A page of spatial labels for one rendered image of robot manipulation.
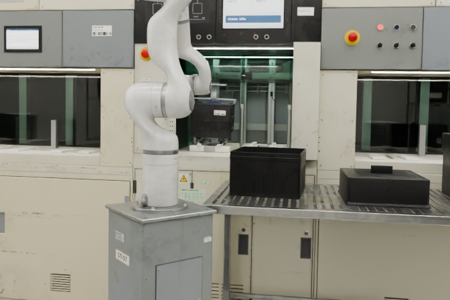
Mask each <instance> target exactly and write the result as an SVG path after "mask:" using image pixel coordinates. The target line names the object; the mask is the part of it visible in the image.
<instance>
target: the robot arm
mask: <svg viewBox="0 0 450 300"><path fill-rule="evenodd" d="M146 1H158V2H163V7H162V8H161V9H160V10H159V11H158V12H157V13H156V14H155V15H153V16H152V18H151V19H150V20H149V23H148V26H147V49H148V53H149V57H150V58H151V60H152V61H153V63H154V64H155V65H156V66H158V67H159V68H161V69H162V70H163V71H164V72H165V73H166V75H167V82H138V83H135V84H133V85H131V86H130V87H129V88H128V89H127V91H126V93H125V100H124V104H125V108H126V110H127V112H128V114H129V115H130V116H131V118H132V119H133V120H134V121H135V123H136V124H137V126H138V127H139V129H140V131H141V134H142V138H143V195H142V196H139V199H138V201H135V203H133V204H132V209H134V210H136V211H138V212H146V213H172V212H180V211H183V210H186V209H187V208H188V203H186V202H183V201H180V200H178V158H179V142H178V138H177V135H176V134H175V133H172V132H171V131H168V130H167V129H164V128H162V127H160V126H159V125H158V124H157V123H156V122H155V118H168V119H180V118H184V117H186V116H188V115H189V114H190V113H191V112H192V111H193V109H194V104H195V100H194V95H207V94H209V93H210V92H211V89H212V79H211V71H210V67H209V64H208V62H207V61H206V59H205V57H203V55H201V53H199V52H198V51H197V50H195V49H194V48H193V47H192V45H191V39H190V19H189V9H188V5H189V4H190V2H191V1H192V0H146ZM179 58H181V59H184V60H187V61H188V62H191V63H192V64H193V65H194V66H195V67H196V68H197V69H198V72H199V76H189V75H185V74H184V73H183V71H182V69H181V66H180V63H179Z"/></svg>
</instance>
